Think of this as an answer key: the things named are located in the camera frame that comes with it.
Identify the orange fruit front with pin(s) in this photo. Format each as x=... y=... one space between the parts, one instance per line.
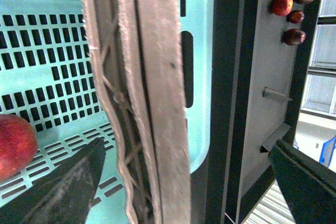
x=282 y=7

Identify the red yellow apple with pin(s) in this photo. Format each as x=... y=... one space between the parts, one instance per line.
x=18 y=144

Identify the dark display shelf tray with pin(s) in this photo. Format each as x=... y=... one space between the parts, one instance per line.
x=257 y=89

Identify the dark red apple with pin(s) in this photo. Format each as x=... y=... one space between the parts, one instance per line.
x=293 y=37

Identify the turquoise plastic basket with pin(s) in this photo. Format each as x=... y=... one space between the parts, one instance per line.
x=47 y=79

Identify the dark fruit on shelf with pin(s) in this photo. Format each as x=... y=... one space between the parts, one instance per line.
x=295 y=17

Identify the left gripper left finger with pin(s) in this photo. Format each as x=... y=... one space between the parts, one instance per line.
x=66 y=195

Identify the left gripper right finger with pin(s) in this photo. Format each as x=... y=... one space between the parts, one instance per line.
x=307 y=186

